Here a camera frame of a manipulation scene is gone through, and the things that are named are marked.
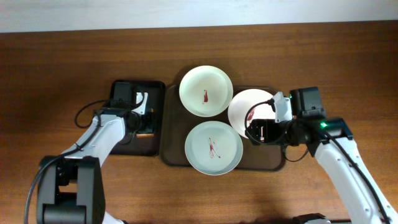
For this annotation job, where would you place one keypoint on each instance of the white plate with red sauce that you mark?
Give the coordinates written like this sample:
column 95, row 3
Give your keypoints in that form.
column 242, row 102

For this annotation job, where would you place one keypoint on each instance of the cream plate with red stain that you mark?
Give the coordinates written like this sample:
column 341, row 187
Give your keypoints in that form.
column 205, row 91

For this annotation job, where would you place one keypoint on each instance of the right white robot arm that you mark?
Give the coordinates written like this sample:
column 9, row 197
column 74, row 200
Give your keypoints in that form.
column 300, row 118

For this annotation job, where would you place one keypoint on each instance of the small black water tray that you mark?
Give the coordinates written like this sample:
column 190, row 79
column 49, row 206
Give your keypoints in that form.
column 155, row 99

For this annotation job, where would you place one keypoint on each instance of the light blue stained plate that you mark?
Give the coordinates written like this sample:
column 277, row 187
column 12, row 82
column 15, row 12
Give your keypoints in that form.
column 213, row 148

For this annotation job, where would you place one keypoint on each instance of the large brown serving tray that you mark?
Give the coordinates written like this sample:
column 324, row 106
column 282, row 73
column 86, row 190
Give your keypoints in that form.
column 177, row 122

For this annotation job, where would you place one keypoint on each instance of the orange green scrub sponge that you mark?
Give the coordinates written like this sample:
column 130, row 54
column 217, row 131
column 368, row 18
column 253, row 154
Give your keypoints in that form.
column 145, row 135

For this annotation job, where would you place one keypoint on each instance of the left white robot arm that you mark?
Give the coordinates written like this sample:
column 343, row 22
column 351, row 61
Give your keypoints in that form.
column 69, row 186

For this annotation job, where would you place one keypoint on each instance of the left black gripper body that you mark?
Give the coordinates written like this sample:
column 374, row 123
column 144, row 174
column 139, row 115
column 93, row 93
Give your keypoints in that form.
column 150, row 123

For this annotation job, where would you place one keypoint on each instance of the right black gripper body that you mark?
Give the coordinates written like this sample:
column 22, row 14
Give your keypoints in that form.
column 256, row 132

